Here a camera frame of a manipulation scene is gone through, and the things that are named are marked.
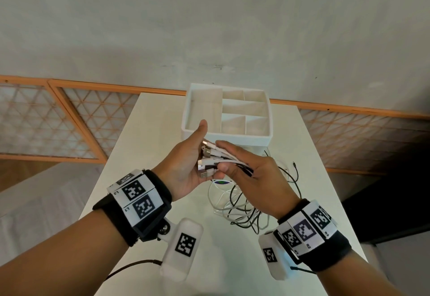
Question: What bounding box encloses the black marker wristband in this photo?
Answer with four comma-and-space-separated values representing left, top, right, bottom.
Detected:
272, 199, 353, 272
92, 168, 172, 247

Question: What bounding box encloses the person's left forearm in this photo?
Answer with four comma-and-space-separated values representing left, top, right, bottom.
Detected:
0, 210, 130, 296

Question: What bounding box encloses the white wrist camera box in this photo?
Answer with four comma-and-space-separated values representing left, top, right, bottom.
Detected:
258, 230, 298, 281
159, 218, 204, 282

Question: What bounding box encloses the white drawer organizer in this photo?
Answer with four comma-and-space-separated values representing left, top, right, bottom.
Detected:
181, 83, 273, 172

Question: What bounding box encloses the person's left hand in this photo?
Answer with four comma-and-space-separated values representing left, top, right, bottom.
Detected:
153, 119, 226, 203

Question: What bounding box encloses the white table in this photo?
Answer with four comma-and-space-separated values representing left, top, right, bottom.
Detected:
79, 92, 369, 296

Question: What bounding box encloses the person's right hand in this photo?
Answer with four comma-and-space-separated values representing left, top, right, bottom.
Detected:
215, 140, 301, 220

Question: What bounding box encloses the bundle of black white cables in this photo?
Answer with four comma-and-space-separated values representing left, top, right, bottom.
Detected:
196, 139, 301, 229

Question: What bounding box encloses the black camera cable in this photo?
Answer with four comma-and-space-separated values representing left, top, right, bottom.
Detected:
104, 259, 163, 281
290, 265, 316, 275

